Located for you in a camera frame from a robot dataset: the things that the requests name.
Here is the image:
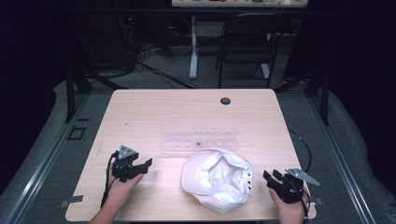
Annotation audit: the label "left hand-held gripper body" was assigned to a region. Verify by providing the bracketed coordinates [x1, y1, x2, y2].
[110, 145, 143, 184]

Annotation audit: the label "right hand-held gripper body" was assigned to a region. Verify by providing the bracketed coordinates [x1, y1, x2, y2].
[274, 167, 321, 205]

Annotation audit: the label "white baseball cap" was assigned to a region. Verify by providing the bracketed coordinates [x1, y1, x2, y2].
[180, 147, 255, 216]

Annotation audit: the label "person's left hand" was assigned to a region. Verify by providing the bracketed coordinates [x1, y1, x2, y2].
[106, 172, 145, 207]

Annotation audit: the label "person's right hand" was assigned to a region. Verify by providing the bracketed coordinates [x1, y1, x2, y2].
[268, 188, 311, 224]

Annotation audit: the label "clear acrylic rack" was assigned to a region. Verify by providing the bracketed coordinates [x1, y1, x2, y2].
[159, 124, 240, 154]

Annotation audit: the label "grey tape strip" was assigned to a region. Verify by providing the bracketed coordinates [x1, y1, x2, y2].
[58, 194, 85, 209]

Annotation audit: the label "black square floor tape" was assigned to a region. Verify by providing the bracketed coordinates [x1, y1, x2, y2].
[66, 125, 88, 141]

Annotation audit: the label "black metal stand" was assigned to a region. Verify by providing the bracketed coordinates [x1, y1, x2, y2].
[63, 65, 129, 124]
[274, 61, 331, 127]

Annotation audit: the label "black folding chair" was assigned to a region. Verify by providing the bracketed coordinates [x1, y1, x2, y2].
[215, 12, 292, 90]

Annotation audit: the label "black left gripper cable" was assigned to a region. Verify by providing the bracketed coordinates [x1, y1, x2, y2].
[100, 150, 120, 209]

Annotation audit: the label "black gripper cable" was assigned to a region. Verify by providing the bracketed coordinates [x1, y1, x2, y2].
[100, 150, 120, 209]
[287, 128, 313, 222]

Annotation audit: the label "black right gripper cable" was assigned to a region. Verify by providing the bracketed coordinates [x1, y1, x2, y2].
[287, 128, 313, 222]

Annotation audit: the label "metal floor rail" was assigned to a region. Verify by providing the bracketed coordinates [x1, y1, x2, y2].
[3, 92, 92, 224]
[306, 92, 379, 224]

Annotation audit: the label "black floor cables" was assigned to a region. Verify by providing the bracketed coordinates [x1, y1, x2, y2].
[134, 59, 201, 90]

